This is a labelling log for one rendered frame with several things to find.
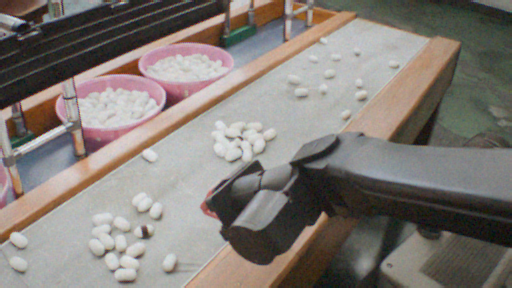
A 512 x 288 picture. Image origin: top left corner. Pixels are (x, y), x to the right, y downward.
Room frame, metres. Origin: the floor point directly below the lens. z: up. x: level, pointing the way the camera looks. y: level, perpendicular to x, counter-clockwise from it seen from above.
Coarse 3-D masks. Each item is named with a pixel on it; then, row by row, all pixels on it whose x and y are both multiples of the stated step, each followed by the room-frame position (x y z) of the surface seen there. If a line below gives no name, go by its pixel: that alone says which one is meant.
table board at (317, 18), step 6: (294, 6) 1.91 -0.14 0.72; (300, 6) 1.89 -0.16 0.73; (318, 12) 1.85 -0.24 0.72; (324, 12) 1.83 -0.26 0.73; (330, 12) 1.82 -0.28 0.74; (300, 18) 1.89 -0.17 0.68; (312, 18) 1.86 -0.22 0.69; (318, 18) 1.85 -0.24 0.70; (324, 18) 1.83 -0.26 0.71; (360, 18) 1.77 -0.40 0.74; (378, 24) 1.72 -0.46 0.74; (402, 30) 1.67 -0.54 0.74; (420, 36) 1.62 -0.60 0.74; (450, 84) 1.54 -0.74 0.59
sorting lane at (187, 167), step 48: (336, 48) 1.43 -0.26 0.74; (384, 48) 1.46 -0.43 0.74; (240, 96) 1.05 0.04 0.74; (288, 96) 1.07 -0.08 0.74; (336, 96) 1.09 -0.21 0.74; (192, 144) 0.82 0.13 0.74; (288, 144) 0.84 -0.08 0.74; (96, 192) 0.64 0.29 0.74; (144, 192) 0.65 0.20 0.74; (192, 192) 0.66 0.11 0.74; (48, 240) 0.51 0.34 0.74; (144, 240) 0.53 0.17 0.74; (192, 240) 0.54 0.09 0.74
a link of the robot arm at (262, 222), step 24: (312, 144) 0.40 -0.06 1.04; (336, 144) 0.38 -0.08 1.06; (264, 192) 0.38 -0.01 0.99; (288, 192) 0.36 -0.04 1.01; (312, 192) 0.38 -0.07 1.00; (240, 216) 0.35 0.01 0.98; (264, 216) 0.34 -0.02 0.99; (288, 216) 0.34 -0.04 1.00; (312, 216) 0.35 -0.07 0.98; (336, 216) 0.37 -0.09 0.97; (240, 240) 0.33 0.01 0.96; (264, 240) 0.32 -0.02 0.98; (288, 240) 0.32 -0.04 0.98; (264, 264) 0.32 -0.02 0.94
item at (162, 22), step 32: (128, 0) 0.66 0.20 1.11; (160, 0) 0.70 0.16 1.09; (192, 0) 0.75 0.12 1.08; (224, 0) 0.81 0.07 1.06; (32, 32) 0.52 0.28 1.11; (64, 32) 0.55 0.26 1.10; (96, 32) 0.58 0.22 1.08; (128, 32) 0.62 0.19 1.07; (160, 32) 0.67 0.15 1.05; (0, 64) 0.46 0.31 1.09; (32, 64) 0.49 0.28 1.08; (64, 64) 0.52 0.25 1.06; (96, 64) 0.56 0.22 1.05; (0, 96) 0.44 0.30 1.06
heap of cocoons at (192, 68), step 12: (168, 60) 1.26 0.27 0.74; (180, 60) 1.25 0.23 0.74; (192, 60) 1.25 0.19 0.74; (204, 60) 1.27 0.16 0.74; (156, 72) 1.18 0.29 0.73; (168, 72) 1.17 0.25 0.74; (180, 72) 1.17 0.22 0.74; (192, 72) 1.18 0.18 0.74; (204, 72) 1.17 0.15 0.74; (216, 72) 1.22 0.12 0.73
